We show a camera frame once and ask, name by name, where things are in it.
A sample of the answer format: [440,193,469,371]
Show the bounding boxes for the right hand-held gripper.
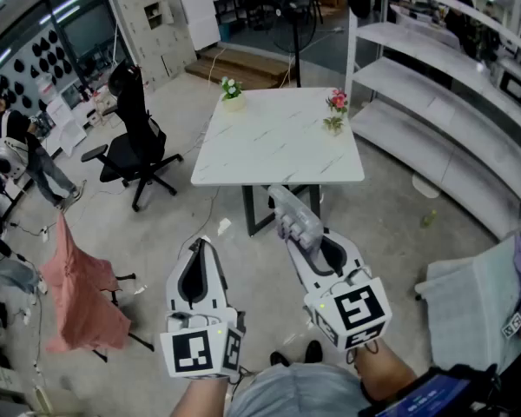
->
[285,228,393,354]

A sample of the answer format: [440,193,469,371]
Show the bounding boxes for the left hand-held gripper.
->
[159,236,247,379]

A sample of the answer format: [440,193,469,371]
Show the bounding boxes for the person's right forearm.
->
[353,339,419,404]

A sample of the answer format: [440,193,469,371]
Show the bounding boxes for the person's left forearm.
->
[168,374,232,417]

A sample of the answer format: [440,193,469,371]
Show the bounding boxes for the black chair under cloth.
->
[91,271,155,363]

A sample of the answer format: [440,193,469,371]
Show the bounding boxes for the pink cloth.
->
[38,213,134,354]

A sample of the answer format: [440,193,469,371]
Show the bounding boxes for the white floor disc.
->
[412,173,441,200]

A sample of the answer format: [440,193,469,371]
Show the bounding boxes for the white marble table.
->
[190,87,366,238]

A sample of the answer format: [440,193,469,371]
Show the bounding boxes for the person's grey shorts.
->
[227,361,371,417]

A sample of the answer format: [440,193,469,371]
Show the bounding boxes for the small green potted plant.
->
[322,115,346,136]

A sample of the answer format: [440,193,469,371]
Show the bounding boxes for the white covered box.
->
[414,232,521,374]

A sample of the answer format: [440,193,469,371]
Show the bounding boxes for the black office chair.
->
[81,60,185,213]

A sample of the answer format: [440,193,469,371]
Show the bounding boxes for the red flowers in pot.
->
[325,88,350,116]

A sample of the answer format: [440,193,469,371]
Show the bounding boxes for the black device with blue screen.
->
[358,364,501,417]

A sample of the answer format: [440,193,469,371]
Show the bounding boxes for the white shelf unit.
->
[345,0,521,239]

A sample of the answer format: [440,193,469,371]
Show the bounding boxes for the white flowers in white pot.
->
[220,76,247,113]

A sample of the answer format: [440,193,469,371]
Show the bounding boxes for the wooden steps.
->
[184,46,297,90]

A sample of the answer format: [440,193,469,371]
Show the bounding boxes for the black standing fan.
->
[267,0,326,89]

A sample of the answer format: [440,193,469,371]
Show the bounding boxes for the white microwave oven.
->
[498,69,521,107]

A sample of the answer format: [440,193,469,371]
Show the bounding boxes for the white locker cabinet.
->
[107,0,199,91]

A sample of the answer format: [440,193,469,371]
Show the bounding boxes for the white panel cabinet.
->
[181,0,222,52]

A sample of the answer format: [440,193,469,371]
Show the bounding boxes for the white cable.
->
[207,48,228,91]

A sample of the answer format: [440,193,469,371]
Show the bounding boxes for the wall display of black bags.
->
[0,28,74,109]

